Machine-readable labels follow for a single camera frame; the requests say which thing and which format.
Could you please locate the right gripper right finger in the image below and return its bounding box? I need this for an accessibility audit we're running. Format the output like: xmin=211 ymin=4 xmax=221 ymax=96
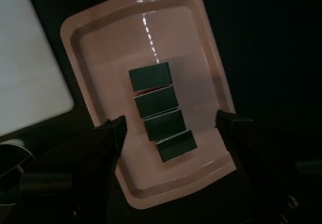
xmin=214 ymin=108 xmax=322 ymax=224

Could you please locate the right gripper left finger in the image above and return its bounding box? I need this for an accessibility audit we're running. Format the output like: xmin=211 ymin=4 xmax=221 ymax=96
xmin=8 ymin=115 xmax=128 ymax=224

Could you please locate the green nori sushi piece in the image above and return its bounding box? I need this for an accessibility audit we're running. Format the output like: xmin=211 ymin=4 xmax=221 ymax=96
xmin=127 ymin=61 xmax=174 ymax=93
xmin=142 ymin=108 xmax=189 ymax=143
xmin=155 ymin=129 xmax=199 ymax=164
xmin=134 ymin=85 xmax=181 ymax=120

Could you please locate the white cutting board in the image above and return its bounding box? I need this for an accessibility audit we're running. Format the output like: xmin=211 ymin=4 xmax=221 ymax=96
xmin=0 ymin=0 xmax=76 ymax=138

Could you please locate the pink plastic tray plate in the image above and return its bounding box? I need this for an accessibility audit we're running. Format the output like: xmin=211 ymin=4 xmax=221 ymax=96
xmin=59 ymin=0 xmax=239 ymax=210

